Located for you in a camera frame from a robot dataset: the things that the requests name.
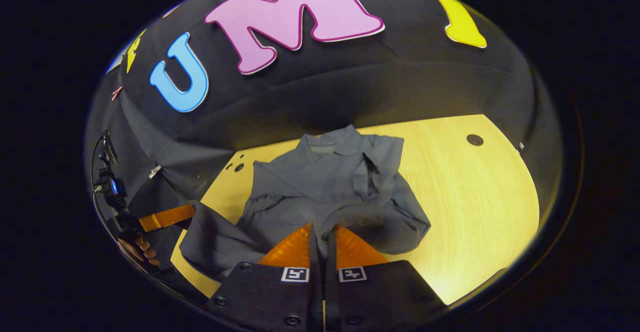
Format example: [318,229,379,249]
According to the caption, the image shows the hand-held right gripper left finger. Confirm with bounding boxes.
[207,222,324,332]

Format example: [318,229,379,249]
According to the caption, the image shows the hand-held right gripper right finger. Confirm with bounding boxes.
[324,223,448,332]

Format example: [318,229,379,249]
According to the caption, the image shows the grey button-up shirt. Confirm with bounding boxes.
[179,124,432,285]

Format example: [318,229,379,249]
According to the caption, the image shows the black backdrop cloth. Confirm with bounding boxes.
[85,0,564,253]

